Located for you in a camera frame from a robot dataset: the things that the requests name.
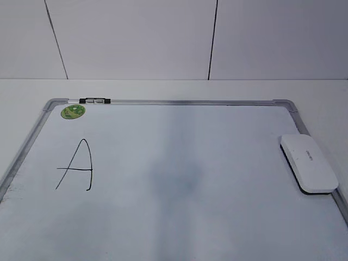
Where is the white whiteboard eraser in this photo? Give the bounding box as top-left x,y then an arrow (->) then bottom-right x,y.
280,134 -> 339,194

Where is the round green magnet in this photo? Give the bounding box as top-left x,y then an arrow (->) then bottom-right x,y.
60,104 -> 86,120

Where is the white magnetic whiteboard grey frame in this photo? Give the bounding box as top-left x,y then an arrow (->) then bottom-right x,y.
1,99 -> 347,260

